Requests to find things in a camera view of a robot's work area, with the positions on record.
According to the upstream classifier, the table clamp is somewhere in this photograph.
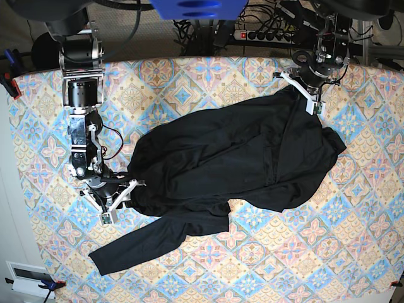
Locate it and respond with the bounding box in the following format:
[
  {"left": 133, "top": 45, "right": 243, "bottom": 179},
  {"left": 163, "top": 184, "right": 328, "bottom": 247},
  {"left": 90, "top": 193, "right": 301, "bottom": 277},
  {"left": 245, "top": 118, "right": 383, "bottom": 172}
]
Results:
[
  {"left": 1, "top": 49, "right": 22, "bottom": 100},
  {"left": 390, "top": 281, "right": 403, "bottom": 288},
  {"left": 5, "top": 278, "right": 66, "bottom": 302}
]

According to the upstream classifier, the black round stool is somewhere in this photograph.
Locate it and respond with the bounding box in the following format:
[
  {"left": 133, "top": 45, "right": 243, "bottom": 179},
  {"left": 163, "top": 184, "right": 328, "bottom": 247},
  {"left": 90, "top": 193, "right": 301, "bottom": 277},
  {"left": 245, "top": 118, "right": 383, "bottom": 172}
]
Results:
[{"left": 31, "top": 32, "right": 61, "bottom": 70}]

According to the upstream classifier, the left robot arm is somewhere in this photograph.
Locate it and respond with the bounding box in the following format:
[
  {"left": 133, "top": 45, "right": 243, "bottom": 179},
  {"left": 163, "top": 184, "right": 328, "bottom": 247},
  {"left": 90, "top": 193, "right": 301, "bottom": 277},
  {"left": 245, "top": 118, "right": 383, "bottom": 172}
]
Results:
[{"left": 292, "top": 1, "right": 352, "bottom": 96}]

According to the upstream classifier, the white power strip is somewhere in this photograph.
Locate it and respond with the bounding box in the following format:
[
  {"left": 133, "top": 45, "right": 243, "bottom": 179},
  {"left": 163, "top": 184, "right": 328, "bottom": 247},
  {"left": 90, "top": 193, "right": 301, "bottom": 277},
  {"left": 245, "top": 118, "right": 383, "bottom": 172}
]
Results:
[{"left": 233, "top": 30, "right": 293, "bottom": 44}]

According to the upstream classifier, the black long-sleeve t-shirt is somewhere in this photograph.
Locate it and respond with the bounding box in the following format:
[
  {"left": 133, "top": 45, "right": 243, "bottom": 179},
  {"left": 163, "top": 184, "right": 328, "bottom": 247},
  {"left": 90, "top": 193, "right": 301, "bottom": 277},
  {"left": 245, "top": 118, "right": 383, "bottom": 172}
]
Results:
[{"left": 90, "top": 86, "right": 346, "bottom": 275}]

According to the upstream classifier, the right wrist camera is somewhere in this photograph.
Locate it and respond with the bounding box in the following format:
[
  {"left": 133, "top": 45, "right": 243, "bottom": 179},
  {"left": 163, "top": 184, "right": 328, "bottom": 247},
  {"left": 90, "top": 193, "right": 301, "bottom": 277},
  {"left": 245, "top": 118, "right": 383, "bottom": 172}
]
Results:
[{"left": 99, "top": 211, "right": 117, "bottom": 225}]

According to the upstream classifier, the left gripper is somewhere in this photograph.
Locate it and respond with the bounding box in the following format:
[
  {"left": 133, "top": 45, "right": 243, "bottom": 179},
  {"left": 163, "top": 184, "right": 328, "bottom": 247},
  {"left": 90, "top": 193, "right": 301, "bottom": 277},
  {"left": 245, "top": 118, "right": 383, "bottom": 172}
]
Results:
[{"left": 295, "top": 61, "right": 341, "bottom": 94}]

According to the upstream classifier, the lower right table clamp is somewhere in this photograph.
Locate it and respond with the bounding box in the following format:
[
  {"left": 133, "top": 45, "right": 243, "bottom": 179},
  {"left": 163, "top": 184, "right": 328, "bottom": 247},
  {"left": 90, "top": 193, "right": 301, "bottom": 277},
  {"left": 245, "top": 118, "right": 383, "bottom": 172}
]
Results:
[{"left": 390, "top": 281, "right": 403, "bottom": 288}]

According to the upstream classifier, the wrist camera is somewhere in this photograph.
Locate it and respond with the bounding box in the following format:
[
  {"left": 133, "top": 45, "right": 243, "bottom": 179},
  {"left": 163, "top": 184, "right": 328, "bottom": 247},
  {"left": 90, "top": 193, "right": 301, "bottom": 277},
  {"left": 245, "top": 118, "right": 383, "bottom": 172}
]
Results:
[
  {"left": 99, "top": 211, "right": 117, "bottom": 225},
  {"left": 312, "top": 102, "right": 325, "bottom": 115}
]

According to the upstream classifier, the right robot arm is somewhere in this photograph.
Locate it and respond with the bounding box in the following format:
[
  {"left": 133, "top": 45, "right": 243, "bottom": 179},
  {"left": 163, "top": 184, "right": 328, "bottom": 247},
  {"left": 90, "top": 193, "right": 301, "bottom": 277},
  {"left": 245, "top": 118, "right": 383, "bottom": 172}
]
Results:
[{"left": 46, "top": 7, "right": 138, "bottom": 224}]

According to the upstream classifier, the upper left table clamp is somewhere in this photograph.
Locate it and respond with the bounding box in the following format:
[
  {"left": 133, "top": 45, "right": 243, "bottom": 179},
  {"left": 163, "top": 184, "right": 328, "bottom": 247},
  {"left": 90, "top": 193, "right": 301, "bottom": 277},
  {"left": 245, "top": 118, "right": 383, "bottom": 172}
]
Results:
[{"left": 1, "top": 49, "right": 22, "bottom": 100}]

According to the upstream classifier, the white wall outlet box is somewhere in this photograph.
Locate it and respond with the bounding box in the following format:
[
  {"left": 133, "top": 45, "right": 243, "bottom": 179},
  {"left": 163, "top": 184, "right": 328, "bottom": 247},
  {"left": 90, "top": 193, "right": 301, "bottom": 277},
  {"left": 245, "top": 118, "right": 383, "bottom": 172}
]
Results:
[{"left": 6, "top": 261, "right": 52, "bottom": 298}]

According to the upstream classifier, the lower left table clamp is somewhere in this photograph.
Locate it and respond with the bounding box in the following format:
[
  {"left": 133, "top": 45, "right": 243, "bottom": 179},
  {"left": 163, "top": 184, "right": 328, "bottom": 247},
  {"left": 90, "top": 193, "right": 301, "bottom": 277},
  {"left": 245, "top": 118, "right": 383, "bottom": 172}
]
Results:
[{"left": 5, "top": 278, "right": 66, "bottom": 302}]

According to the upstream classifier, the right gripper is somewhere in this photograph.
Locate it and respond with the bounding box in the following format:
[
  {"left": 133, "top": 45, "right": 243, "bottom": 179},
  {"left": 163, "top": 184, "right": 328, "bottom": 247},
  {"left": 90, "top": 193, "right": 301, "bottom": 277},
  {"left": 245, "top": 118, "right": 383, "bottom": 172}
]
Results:
[{"left": 80, "top": 177, "right": 139, "bottom": 213}]

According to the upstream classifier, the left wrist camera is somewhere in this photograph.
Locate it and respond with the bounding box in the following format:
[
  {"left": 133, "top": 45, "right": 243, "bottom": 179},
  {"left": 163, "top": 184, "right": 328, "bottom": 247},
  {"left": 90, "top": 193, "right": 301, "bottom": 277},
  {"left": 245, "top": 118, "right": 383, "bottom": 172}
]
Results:
[{"left": 312, "top": 102, "right": 325, "bottom": 115}]

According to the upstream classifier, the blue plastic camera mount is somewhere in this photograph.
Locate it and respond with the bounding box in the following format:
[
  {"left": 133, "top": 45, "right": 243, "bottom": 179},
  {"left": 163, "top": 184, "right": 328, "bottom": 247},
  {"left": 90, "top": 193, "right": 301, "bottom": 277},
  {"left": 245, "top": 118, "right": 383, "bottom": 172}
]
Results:
[{"left": 150, "top": 0, "right": 247, "bottom": 20}]

